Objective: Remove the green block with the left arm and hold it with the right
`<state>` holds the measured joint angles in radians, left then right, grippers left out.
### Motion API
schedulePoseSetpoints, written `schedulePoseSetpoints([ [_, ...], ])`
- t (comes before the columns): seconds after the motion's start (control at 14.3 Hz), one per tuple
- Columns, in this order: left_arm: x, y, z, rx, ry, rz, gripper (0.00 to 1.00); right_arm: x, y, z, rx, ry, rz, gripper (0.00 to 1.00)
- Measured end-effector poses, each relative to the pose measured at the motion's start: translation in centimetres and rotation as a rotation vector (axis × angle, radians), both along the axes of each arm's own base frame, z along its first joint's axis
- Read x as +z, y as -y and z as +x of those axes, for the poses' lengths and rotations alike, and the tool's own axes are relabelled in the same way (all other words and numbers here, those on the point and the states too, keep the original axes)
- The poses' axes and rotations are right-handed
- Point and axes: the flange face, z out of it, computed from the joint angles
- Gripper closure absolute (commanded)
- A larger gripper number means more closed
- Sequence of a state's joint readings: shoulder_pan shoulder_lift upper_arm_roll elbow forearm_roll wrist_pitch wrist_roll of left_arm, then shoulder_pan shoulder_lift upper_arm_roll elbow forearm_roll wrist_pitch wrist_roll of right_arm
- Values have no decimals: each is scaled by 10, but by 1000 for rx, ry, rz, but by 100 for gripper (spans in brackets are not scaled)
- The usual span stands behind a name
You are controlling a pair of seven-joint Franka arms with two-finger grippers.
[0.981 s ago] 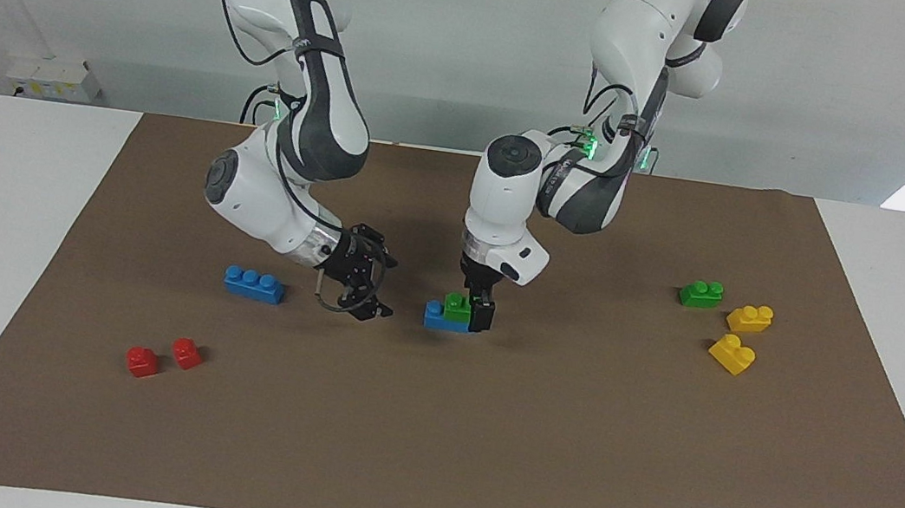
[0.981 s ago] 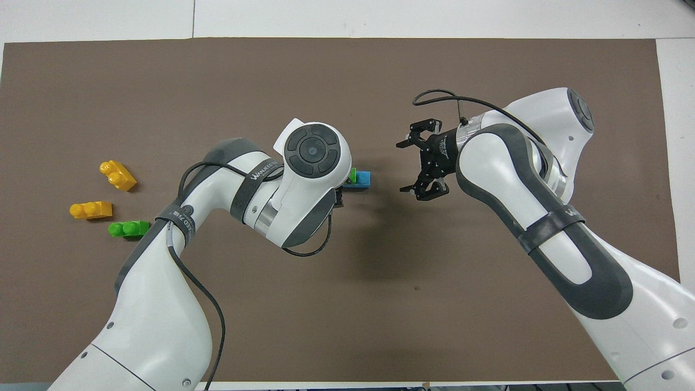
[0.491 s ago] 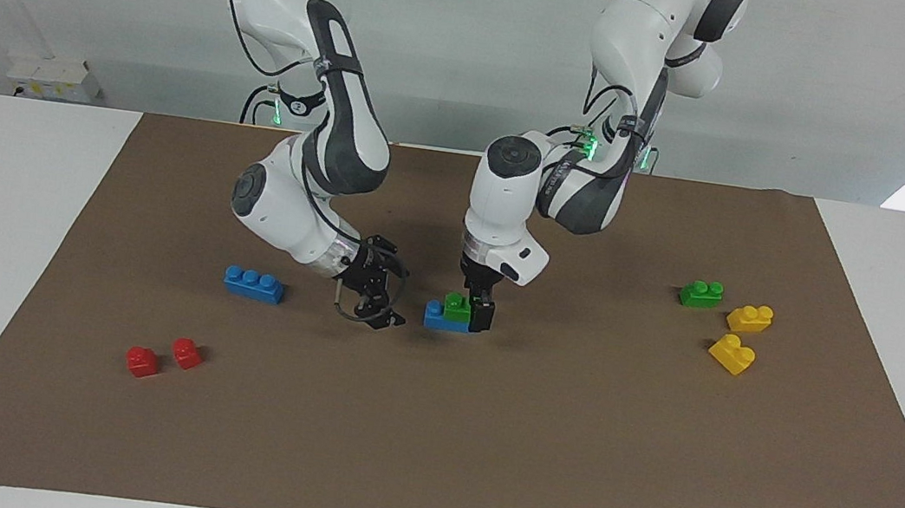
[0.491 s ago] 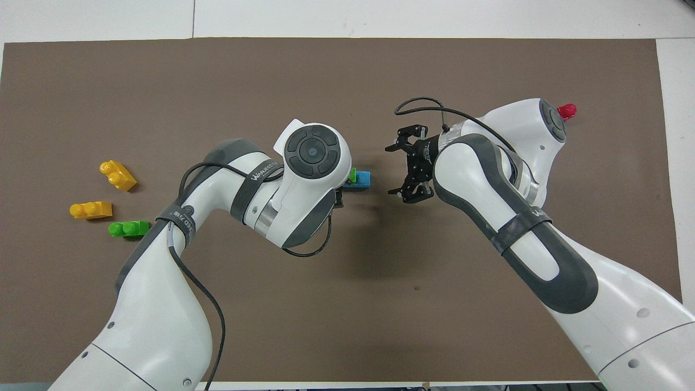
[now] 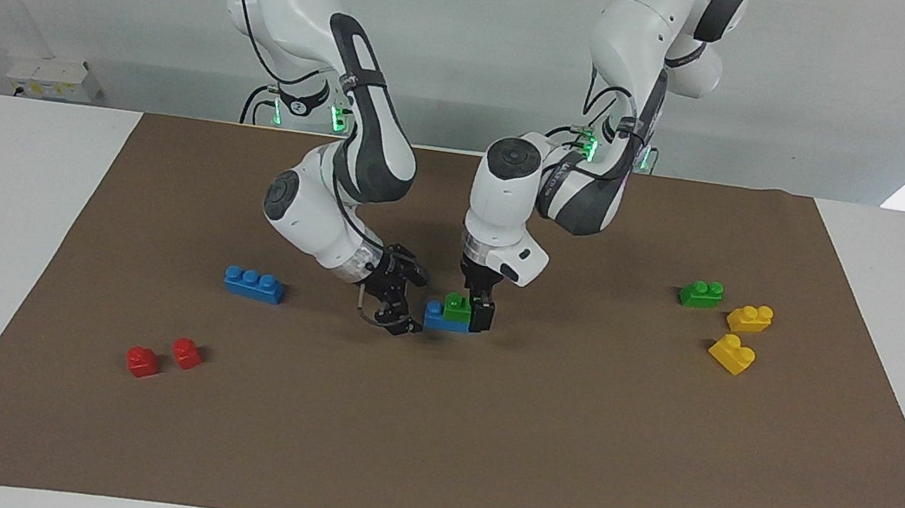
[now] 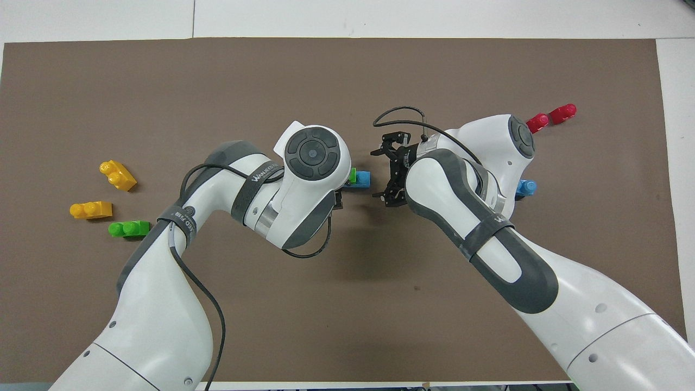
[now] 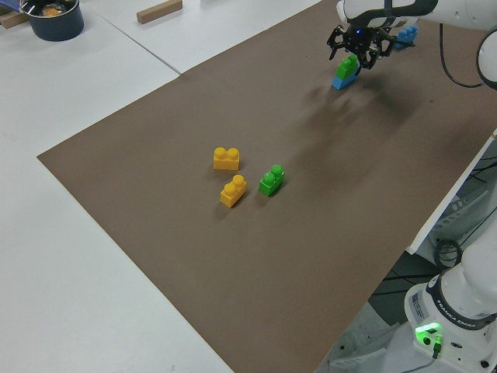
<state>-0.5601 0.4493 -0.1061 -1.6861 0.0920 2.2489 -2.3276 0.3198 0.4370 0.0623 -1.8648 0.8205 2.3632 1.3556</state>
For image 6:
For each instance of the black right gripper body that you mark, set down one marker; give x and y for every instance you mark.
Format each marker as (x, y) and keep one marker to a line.
(404, 165)

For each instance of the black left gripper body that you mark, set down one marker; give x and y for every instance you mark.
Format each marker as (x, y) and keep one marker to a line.
(337, 199)

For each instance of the green two-stud block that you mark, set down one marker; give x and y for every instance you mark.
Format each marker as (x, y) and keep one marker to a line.
(352, 176)
(130, 229)

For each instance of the blue three-stud block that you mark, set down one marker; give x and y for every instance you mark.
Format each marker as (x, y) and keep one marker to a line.
(363, 180)
(526, 188)

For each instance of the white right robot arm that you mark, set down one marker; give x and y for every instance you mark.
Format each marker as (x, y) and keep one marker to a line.
(543, 282)

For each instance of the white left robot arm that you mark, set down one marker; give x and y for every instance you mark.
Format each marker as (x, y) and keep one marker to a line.
(157, 315)

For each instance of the red one-stud block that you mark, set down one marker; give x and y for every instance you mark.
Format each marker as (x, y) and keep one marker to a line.
(563, 113)
(538, 123)

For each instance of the yellow two-stud block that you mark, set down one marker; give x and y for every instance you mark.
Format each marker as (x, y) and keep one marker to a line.
(91, 210)
(119, 176)

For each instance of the brown table mat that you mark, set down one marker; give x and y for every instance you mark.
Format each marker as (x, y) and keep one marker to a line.
(326, 81)

